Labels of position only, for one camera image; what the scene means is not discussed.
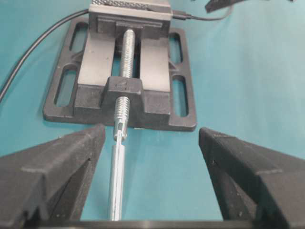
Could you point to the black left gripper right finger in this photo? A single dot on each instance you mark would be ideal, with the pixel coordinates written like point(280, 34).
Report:
point(254, 183)

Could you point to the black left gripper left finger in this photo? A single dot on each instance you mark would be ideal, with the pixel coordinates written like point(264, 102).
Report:
point(49, 181)

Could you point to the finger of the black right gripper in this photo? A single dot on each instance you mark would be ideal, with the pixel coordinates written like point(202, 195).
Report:
point(214, 5)

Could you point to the black cast iron vise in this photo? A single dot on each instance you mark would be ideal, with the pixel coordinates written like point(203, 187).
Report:
point(124, 66)

